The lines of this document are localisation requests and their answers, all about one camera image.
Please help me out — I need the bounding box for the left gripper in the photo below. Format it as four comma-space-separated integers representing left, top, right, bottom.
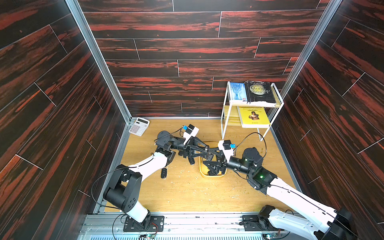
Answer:
167, 138, 206, 161

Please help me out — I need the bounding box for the black car key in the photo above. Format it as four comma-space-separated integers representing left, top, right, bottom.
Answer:
161, 168, 168, 179
188, 158, 195, 165

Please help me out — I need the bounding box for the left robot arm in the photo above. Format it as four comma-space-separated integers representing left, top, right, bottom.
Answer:
103, 130, 218, 228

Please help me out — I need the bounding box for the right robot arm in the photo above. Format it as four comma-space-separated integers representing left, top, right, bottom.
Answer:
204, 147, 358, 240

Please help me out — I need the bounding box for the yellow storage tray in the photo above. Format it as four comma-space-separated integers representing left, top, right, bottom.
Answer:
199, 142, 226, 178

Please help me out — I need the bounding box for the white calculator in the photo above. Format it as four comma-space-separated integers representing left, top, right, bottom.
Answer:
129, 117, 150, 137

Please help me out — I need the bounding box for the yellow paperback book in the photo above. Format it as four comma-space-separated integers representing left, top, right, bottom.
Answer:
237, 107, 270, 129

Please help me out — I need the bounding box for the blue white book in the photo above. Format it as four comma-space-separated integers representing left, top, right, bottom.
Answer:
229, 82, 248, 102

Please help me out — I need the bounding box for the black hardcover book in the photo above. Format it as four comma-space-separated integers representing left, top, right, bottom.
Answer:
245, 81, 276, 104

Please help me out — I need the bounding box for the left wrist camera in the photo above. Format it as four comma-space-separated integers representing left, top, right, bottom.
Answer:
182, 125, 199, 145

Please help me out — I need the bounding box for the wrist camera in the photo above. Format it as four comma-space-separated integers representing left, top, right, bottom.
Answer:
218, 140, 236, 162
182, 125, 199, 145

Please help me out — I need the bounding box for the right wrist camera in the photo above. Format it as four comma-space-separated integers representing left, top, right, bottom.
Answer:
218, 140, 236, 162

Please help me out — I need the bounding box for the white wire shelf rack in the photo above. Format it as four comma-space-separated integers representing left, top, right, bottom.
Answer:
221, 81, 284, 140

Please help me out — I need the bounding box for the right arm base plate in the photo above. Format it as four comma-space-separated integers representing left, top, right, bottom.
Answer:
239, 215, 279, 232

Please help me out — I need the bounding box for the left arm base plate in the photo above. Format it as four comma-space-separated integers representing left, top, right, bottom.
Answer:
123, 216, 165, 233

